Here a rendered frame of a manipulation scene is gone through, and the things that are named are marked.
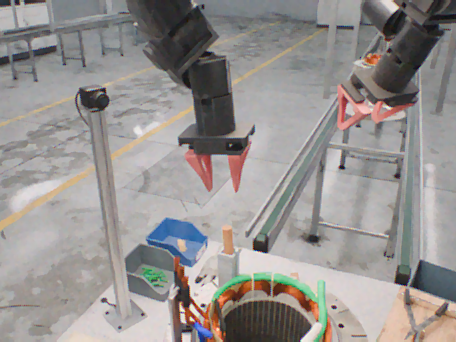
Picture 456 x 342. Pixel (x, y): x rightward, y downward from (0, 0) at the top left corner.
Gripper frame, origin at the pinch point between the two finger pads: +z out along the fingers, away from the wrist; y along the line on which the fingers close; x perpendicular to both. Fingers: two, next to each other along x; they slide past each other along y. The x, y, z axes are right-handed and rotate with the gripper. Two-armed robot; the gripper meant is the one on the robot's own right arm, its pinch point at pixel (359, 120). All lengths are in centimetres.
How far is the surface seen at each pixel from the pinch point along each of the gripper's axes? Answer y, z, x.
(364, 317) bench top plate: -19, 55, 25
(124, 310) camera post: 36, 67, -4
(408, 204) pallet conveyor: -83, 74, -6
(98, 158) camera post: 36, 30, -26
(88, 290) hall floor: 29, 193, -61
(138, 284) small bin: 29, 70, -11
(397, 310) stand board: -0.3, 19.9, 28.2
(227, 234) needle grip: 25.3, 14.3, 6.2
